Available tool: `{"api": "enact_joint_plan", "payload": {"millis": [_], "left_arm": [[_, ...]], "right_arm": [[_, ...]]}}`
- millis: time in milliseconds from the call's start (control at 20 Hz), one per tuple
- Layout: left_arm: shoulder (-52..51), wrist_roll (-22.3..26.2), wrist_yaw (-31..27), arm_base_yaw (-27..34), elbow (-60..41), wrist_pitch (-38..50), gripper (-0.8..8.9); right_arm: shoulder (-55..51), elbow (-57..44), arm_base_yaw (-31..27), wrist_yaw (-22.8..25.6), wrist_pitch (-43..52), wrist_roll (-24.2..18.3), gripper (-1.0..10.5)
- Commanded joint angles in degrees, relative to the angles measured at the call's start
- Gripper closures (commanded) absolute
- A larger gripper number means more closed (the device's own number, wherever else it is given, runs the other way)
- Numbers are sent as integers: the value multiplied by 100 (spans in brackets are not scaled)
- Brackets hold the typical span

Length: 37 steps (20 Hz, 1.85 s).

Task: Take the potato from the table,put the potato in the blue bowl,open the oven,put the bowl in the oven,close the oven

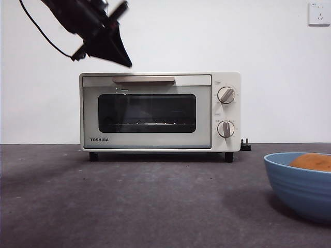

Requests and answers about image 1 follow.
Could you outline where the glass oven door beige handle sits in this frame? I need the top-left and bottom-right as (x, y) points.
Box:
(82, 74), (213, 150)

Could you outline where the brown potato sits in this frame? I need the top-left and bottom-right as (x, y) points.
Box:
(289, 152), (331, 173)

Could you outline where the blue ribbed bowl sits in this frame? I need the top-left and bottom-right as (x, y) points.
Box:
(263, 152), (331, 224)

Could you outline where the beige oven temperature knob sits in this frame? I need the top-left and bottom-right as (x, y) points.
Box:
(217, 86), (236, 105)

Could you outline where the beige oven timer knob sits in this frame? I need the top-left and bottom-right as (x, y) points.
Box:
(216, 120), (236, 138)

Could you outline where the white Toshiba toaster oven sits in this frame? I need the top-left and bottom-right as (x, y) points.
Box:
(79, 71), (242, 163)

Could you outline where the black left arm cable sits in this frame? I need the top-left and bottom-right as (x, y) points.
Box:
(18, 0), (74, 59)

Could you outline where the metal oven wire rack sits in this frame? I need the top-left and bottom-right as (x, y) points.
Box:
(108, 121), (187, 128)

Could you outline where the white wall socket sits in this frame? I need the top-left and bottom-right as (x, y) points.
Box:
(307, 2), (331, 27)

